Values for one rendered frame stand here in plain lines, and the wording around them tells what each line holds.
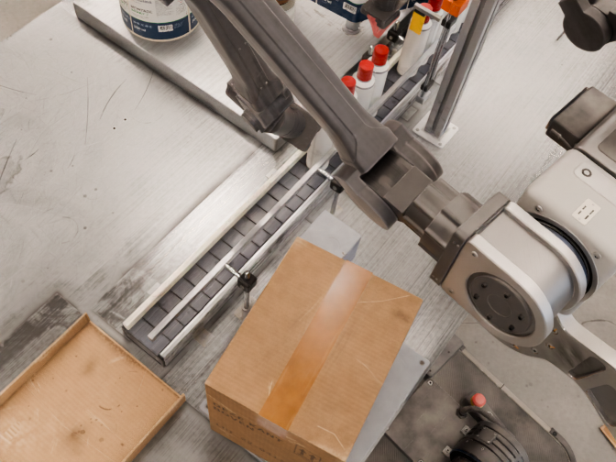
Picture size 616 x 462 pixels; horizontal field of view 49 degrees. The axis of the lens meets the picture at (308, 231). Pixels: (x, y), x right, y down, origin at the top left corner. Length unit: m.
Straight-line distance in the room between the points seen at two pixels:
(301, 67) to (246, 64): 0.23
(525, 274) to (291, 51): 0.35
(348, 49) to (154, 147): 0.56
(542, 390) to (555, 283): 1.67
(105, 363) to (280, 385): 0.45
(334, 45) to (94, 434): 1.08
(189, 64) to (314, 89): 0.97
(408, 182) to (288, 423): 0.42
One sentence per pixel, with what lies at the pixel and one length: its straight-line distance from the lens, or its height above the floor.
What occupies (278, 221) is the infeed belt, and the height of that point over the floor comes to 0.88.
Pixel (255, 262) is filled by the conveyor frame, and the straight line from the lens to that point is 1.42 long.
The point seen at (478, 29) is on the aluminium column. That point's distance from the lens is 1.48.
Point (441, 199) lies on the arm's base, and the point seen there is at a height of 1.48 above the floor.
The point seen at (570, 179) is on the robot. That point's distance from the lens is 0.83.
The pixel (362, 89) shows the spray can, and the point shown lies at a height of 1.04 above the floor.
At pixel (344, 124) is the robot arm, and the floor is 1.52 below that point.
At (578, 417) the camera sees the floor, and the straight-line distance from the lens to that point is 2.46.
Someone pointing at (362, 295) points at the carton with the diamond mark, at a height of 1.12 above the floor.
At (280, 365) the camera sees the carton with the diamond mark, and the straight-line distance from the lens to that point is 1.08.
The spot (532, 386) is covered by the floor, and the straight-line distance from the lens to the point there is 2.43.
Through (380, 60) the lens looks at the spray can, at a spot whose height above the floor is 1.07.
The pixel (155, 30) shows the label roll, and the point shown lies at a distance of 1.78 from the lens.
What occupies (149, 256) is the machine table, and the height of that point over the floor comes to 0.83.
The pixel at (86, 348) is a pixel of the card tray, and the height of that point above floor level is 0.83.
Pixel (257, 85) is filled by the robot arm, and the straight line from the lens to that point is 1.05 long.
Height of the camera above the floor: 2.13
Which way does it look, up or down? 59 degrees down
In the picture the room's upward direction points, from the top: 10 degrees clockwise
